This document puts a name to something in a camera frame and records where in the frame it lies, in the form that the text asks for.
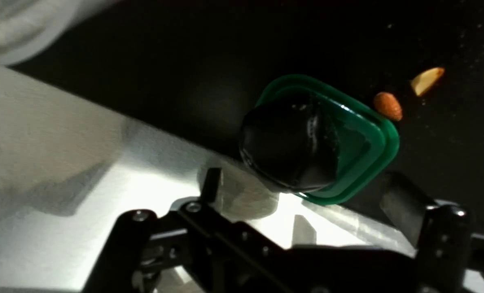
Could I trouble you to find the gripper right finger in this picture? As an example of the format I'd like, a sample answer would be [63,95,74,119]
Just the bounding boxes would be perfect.
[379,171,484,293]

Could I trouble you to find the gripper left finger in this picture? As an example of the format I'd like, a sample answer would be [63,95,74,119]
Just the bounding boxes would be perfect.
[82,167,296,293]

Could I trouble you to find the black ball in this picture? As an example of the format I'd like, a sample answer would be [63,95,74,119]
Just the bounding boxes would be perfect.
[239,96,342,192]

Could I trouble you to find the green plastic lid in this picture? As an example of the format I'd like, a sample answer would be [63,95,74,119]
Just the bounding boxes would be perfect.
[254,74,401,205]

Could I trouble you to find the brown almond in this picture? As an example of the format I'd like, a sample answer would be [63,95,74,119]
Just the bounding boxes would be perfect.
[373,92,403,122]

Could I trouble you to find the yellow nut piece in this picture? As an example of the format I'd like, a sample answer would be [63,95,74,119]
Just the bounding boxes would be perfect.
[410,67,446,97]

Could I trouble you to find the white round object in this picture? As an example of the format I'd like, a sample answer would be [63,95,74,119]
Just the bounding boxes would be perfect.
[0,0,116,66]

